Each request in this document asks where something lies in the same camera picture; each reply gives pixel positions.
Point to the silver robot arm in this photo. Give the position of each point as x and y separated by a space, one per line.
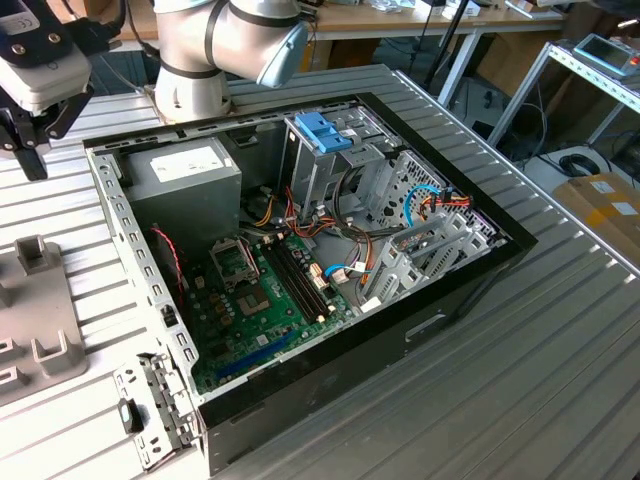
190 45

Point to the pale blue teach pendant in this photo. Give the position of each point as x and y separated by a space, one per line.
607 52

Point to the metal shelf frame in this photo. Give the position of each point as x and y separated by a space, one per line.
587 75

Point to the dark square chipset chip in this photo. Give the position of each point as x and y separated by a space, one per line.
254 301

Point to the wooden desk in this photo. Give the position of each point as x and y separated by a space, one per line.
380 22

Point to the grey power supply unit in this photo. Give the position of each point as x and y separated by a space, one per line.
190 200

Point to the black tripod pole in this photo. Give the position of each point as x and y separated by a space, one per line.
448 42

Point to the CPU socket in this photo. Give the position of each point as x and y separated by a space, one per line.
232 262

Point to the black plastic latch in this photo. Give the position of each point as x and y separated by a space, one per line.
131 416

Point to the grey metal drive cage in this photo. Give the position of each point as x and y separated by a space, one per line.
310 180

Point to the black RAM slot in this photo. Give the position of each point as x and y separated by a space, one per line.
297 287
307 275

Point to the grey parts rack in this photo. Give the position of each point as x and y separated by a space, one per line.
40 310

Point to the green motherboard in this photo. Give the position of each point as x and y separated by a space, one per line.
260 330

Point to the blue drive bay latch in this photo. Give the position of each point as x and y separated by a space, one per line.
320 132

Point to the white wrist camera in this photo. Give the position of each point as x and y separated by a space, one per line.
45 80

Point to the cardboard box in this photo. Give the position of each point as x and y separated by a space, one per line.
600 215

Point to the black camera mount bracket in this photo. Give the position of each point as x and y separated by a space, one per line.
40 45

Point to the perforated metal disk bay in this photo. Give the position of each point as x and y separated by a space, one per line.
400 175

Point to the black PC case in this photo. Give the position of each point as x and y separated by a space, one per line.
325 370

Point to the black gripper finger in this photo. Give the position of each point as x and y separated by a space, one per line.
10 130
70 112

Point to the blue expansion slot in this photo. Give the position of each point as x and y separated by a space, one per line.
255 356

